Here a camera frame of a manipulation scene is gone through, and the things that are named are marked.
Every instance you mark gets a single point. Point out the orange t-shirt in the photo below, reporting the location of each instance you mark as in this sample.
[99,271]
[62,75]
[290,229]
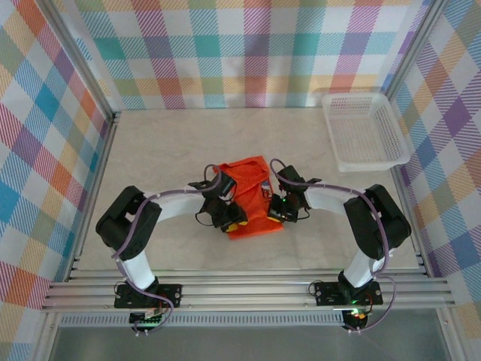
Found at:
[255,203]

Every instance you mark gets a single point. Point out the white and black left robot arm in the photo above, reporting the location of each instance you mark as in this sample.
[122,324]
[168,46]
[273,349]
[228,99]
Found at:
[120,225]

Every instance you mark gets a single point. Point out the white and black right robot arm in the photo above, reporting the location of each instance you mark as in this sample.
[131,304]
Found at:
[391,225]

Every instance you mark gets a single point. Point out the grey metal sheet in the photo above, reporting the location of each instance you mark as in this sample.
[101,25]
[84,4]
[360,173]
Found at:
[244,344]

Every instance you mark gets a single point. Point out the white plastic basket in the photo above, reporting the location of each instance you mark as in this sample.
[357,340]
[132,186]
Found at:
[391,124]

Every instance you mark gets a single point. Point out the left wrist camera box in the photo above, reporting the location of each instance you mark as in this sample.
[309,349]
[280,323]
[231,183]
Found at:
[223,184]

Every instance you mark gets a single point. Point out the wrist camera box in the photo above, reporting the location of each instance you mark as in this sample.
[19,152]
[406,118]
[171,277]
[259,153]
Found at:
[223,184]
[289,175]

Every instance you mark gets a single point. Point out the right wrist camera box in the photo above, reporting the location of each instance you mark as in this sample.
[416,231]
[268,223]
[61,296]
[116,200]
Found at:
[289,175]

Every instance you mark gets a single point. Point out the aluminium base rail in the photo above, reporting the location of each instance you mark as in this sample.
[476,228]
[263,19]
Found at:
[244,293]

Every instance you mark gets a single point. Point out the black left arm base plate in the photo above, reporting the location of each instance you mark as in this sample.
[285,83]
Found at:
[171,295]

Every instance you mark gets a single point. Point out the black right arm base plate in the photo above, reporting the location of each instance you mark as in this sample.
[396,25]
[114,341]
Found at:
[327,295]

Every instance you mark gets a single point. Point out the aluminium side rail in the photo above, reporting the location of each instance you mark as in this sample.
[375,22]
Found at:
[399,182]
[95,188]

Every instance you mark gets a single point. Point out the aluminium frame post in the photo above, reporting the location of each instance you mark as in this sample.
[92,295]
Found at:
[414,49]
[79,56]

